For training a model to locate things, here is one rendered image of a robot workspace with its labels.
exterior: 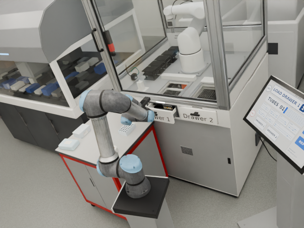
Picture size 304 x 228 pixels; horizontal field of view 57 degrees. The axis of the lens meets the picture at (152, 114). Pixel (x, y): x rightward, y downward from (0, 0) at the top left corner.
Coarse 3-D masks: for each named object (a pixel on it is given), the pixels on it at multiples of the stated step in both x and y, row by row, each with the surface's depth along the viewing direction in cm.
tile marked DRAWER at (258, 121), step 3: (258, 117) 163; (255, 120) 164; (258, 120) 162; (261, 120) 160; (255, 123) 164; (258, 123) 161; (261, 123) 159; (264, 123) 158; (258, 126) 161; (261, 126) 159; (264, 126) 157; (261, 129) 158
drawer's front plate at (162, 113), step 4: (152, 108) 215; (160, 112) 212; (164, 112) 209; (168, 112) 207; (160, 116) 214; (164, 116) 212; (168, 116) 209; (172, 116) 208; (156, 120) 220; (160, 120) 217; (164, 120) 215; (172, 120) 210
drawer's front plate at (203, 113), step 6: (180, 108) 208; (186, 108) 204; (192, 108) 203; (180, 114) 211; (186, 114) 208; (204, 114) 198; (210, 114) 195; (216, 114) 194; (192, 120) 208; (198, 120) 205; (204, 120) 202; (210, 120) 198; (216, 120) 196
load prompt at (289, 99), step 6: (276, 90) 156; (282, 90) 153; (276, 96) 155; (282, 96) 152; (288, 96) 148; (294, 96) 145; (288, 102) 147; (294, 102) 144; (300, 102) 141; (294, 108) 143; (300, 108) 140
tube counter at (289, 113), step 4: (284, 104) 149; (280, 108) 151; (284, 108) 149; (288, 108) 146; (284, 112) 148; (288, 112) 146; (292, 112) 144; (288, 116) 145; (292, 116) 143; (296, 116) 141; (300, 116) 139; (292, 120) 142; (296, 120) 140; (300, 120) 138; (300, 124) 138
